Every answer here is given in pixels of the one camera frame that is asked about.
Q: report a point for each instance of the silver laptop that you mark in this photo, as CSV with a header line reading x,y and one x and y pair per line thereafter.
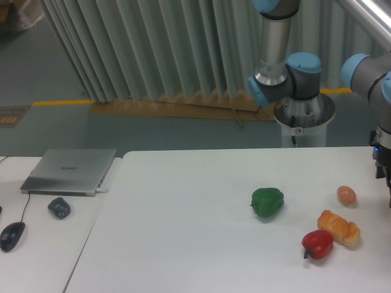
x,y
70,171

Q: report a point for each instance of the black controller puck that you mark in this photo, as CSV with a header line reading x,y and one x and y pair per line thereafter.
x,y
59,208

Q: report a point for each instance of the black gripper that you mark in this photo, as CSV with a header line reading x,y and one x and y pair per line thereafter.
x,y
380,141

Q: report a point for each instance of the pale green curtain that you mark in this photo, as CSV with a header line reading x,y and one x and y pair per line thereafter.
x,y
157,50

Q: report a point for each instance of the black computer mouse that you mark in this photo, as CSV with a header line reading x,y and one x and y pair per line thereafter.
x,y
11,235

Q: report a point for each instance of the aluminium frame bar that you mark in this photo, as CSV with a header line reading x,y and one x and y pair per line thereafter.
x,y
372,16

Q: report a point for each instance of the red bell pepper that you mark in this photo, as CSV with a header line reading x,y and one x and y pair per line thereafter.
x,y
317,244

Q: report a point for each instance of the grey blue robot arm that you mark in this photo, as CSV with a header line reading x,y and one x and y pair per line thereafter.
x,y
295,81

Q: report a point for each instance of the brown egg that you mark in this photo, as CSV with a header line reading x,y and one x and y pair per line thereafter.
x,y
346,195

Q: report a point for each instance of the golden croissant bread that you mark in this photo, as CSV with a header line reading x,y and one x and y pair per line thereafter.
x,y
344,232

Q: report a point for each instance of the brown cardboard sheet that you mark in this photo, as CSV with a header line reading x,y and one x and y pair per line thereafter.
x,y
241,108

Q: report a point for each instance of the green bell pepper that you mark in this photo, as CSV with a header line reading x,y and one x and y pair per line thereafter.
x,y
266,202

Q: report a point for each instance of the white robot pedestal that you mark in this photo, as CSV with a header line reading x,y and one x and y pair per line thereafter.
x,y
303,123

